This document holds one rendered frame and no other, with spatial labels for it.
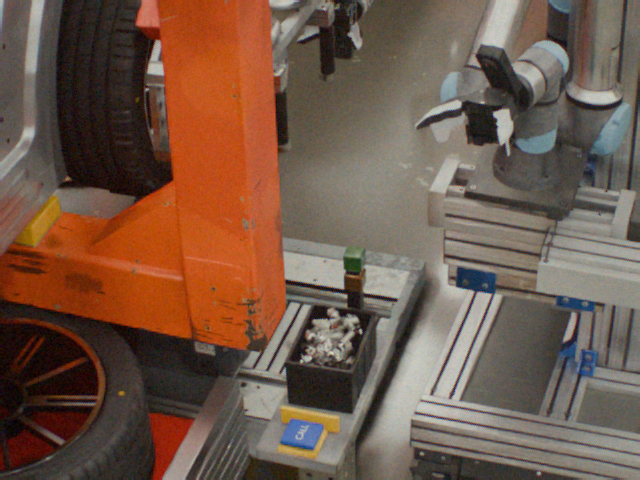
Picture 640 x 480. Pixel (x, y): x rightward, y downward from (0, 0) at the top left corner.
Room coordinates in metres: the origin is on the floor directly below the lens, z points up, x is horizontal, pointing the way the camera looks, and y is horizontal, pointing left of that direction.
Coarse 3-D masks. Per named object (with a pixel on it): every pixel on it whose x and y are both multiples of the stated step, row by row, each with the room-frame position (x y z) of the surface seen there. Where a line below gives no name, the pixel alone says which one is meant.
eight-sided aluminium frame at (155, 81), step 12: (156, 48) 2.52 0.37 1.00; (156, 60) 2.49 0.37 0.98; (156, 72) 2.47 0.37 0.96; (156, 84) 2.47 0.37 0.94; (156, 96) 2.47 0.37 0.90; (156, 108) 2.47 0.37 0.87; (156, 120) 2.47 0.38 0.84; (156, 132) 2.48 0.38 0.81; (156, 144) 2.48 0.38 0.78; (168, 144) 2.48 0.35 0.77; (156, 156) 2.48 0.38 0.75; (168, 156) 2.47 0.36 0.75; (168, 168) 2.52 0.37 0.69
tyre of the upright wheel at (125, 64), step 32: (64, 0) 2.60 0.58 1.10; (96, 0) 2.58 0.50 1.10; (128, 0) 2.56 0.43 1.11; (64, 32) 2.55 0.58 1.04; (96, 32) 2.53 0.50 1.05; (128, 32) 2.51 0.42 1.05; (64, 64) 2.51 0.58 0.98; (96, 64) 2.49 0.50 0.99; (128, 64) 2.47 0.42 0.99; (64, 96) 2.49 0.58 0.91; (96, 96) 2.46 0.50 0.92; (128, 96) 2.45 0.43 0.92; (64, 128) 2.49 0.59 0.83; (96, 128) 2.46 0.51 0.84; (128, 128) 2.44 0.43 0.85; (96, 160) 2.48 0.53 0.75; (128, 160) 2.45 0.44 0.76; (128, 192) 2.56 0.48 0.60
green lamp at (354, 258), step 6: (348, 246) 2.23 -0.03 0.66; (348, 252) 2.21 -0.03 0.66; (354, 252) 2.21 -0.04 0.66; (360, 252) 2.21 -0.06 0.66; (348, 258) 2.20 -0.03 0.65; (354, 258) 2.20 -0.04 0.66; (360, 258) 2.19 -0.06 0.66; (348, 264) 2.20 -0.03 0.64; (354, 264) 2.20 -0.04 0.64; (360, 264) 2.19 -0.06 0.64; (348, 270) 2.20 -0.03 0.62; (354, 270) 2.20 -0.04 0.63; (360, 270) 2.19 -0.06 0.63
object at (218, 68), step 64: (192, 0) 2.09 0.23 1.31; (256, 0) 2.14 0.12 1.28; (192, 64) 2.09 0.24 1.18; (256, 64) 2.13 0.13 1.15; (192, 128) 2.10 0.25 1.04; (256, 128) 2.11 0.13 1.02; (192, 192) 2.10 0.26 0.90; (256, 192) 2.09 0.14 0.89; (192, 256) 2.10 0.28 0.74; (256, 256) 2.07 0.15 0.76; (192, 320) 2.10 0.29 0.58; (256, 320) 2.06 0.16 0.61
